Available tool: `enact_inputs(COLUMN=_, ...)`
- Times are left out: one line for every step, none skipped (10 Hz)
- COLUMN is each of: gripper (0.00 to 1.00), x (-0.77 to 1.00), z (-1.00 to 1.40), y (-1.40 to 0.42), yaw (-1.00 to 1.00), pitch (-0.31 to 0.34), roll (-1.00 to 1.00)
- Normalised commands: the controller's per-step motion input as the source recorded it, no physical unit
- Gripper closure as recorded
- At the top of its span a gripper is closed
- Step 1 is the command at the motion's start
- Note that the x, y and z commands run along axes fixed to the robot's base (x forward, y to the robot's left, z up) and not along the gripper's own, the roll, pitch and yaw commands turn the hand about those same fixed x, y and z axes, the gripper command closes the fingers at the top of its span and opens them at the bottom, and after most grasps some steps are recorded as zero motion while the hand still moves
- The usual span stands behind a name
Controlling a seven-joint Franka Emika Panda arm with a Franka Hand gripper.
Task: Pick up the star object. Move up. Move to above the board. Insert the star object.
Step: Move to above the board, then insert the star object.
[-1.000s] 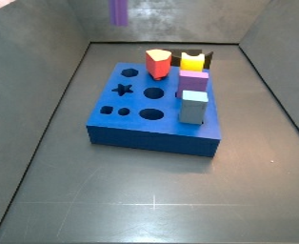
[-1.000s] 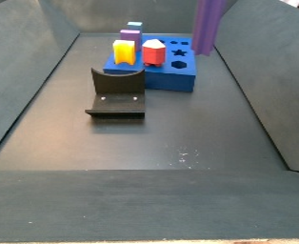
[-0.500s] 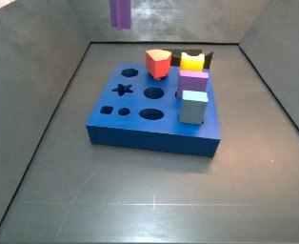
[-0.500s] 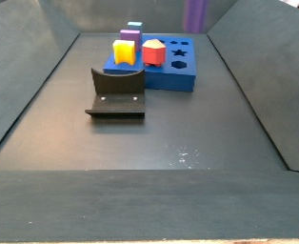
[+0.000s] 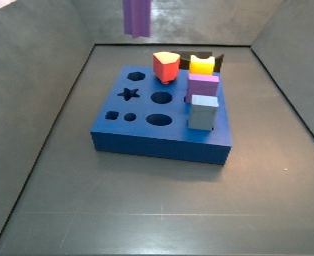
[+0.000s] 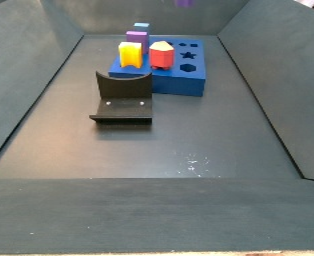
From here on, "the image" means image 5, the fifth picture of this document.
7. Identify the red peg with cream top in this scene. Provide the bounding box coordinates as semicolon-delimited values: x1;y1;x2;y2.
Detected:
153;51;180;84

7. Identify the light blue rectangular peg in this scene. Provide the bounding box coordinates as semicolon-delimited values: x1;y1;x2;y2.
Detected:
188;95;219;131

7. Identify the blue shape-sorting board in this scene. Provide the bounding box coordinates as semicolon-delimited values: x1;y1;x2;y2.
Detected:
90;66;232;164

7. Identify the yellow notched peg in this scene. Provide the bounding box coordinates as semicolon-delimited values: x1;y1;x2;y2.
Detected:
189;55;215;75

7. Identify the black object behind board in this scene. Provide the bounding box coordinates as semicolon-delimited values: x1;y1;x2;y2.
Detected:
173;51;224;73

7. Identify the purple rectangular block peg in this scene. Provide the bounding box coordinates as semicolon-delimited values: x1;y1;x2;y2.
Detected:
185;74;220;103

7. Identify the purple star-shaped peg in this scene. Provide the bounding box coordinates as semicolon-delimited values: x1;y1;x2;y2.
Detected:
123;0;152;38

